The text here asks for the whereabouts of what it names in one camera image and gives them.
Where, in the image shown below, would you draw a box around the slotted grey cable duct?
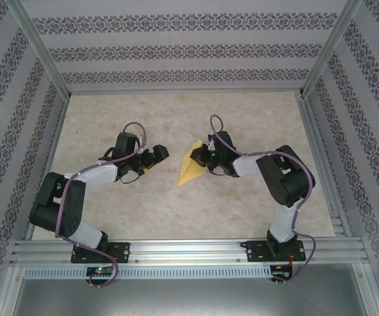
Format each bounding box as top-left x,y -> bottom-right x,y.
23,265 -> 274,279

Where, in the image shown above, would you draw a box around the controller board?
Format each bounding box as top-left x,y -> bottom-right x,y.
272,265 -> 292,279
86,267 -> 113,277

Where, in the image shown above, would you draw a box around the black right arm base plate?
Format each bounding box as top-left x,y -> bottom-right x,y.
247,240 -> 306,263

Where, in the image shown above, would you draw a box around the aluminium side rail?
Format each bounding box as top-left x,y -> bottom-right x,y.
24,93 -> 70,241
295,93 -> 353,238

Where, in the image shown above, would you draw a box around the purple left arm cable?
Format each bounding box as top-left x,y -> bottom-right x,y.
54,121 -> 149,290

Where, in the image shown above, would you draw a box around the right controller board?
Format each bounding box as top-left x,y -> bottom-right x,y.
272,265 -> 292,279

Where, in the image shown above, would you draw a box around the left controller board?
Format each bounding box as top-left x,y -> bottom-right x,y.
86,267 -> 113,277

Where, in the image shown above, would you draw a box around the aluminium frame post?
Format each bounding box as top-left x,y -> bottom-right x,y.
10,0 -> 71,97
299,0 -> 363,98

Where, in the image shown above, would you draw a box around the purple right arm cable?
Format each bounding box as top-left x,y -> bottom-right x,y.
209,114 -> 317,286

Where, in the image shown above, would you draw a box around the grey metal sheet panel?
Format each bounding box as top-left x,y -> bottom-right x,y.
11,278 -> 378,316

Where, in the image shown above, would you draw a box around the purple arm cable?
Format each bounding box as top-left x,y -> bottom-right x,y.
54,121 -> 149,290
209,114 -> 317,286

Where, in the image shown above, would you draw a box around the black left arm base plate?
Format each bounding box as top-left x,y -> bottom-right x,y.
71,242 -> 132,264

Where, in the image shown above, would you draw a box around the aluminium mounting rail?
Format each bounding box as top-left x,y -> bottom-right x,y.
10,237 -> 370,266

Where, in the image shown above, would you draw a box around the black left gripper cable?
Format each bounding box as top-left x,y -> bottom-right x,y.
120,171 -> 145,185

